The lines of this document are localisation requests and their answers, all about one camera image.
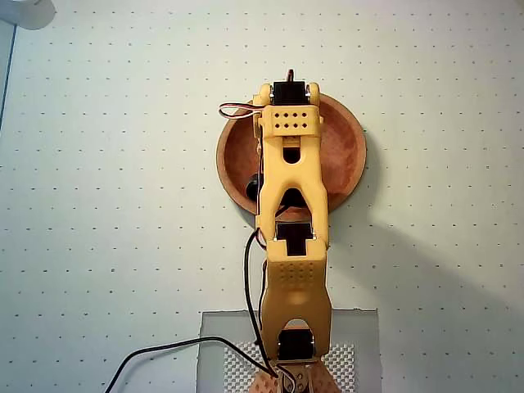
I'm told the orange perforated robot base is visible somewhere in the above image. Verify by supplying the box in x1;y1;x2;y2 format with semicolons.
250;362;341;393

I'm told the brown wooden bowl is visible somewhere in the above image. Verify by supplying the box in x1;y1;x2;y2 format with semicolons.
215;92;368;224

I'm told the white woven grip mat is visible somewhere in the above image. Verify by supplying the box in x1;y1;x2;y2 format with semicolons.
224;342;356;393

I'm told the white cylindrical object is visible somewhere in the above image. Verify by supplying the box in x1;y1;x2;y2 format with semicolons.
0;0;57;30

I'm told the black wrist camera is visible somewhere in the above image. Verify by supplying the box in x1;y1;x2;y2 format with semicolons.
244;174;265;198

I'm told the black camera cable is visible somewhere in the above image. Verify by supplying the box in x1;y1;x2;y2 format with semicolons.
105;228;283;393

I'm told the red white servo wire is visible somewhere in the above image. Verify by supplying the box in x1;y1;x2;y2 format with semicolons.
219;102;267;122

